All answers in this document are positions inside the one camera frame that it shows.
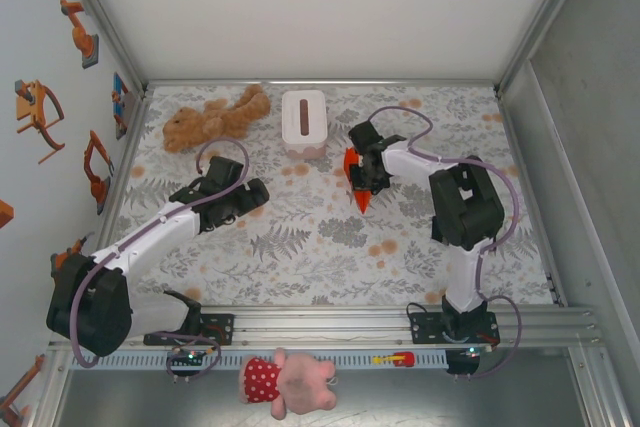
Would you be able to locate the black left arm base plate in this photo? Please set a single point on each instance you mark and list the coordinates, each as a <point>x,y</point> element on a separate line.
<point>220,329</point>

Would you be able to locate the orange block sticker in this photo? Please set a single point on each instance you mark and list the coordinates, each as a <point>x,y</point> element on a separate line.
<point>5,214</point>

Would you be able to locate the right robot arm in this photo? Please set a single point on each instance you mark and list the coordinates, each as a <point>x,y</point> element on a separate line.
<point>465,197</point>

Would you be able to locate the brown teddy bear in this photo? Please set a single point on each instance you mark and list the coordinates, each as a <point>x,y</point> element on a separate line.
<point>220,122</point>

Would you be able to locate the small circuit board with LED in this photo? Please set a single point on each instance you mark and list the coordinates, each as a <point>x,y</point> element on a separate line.
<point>190,357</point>
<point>470,352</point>

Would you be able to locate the aluminium corner post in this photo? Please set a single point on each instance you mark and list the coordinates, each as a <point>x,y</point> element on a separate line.
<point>545,17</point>
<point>105,22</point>

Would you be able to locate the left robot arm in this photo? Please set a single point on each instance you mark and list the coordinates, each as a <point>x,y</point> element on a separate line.
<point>90,312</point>

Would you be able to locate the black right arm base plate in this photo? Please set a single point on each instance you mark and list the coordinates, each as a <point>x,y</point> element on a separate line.
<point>425,329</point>

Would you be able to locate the orange curved robot sticker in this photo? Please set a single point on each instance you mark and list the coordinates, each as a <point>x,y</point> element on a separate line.
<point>32,112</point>

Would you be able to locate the thin aluminium cross rail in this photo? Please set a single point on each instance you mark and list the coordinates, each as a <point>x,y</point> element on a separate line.
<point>320,82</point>

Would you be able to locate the blue and orange sticker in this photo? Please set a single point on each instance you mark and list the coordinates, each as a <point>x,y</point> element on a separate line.
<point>119,102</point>

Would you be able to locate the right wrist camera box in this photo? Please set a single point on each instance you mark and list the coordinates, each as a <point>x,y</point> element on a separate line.
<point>365,136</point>

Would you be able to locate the white tissue box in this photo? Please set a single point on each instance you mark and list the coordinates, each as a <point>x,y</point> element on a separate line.
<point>315,117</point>

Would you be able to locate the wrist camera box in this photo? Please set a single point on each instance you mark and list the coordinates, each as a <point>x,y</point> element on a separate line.
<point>222,173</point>
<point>365,136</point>

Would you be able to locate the floral printed tablecloth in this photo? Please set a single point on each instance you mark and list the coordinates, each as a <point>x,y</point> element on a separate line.
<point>300,272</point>

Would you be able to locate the pink plush toy polka dots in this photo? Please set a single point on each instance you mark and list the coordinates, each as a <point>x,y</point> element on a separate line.
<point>295,387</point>

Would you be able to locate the aluminium side rail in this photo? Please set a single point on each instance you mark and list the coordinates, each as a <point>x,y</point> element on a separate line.
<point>117,207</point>
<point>519,157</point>

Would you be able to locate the aluminium rail beam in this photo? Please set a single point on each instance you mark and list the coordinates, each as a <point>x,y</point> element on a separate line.
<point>325,327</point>

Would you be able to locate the small red yellow tool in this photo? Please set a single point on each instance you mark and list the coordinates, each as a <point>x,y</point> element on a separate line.
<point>400,359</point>

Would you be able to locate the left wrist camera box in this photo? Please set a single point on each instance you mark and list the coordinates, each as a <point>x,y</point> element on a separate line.
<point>222,173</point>

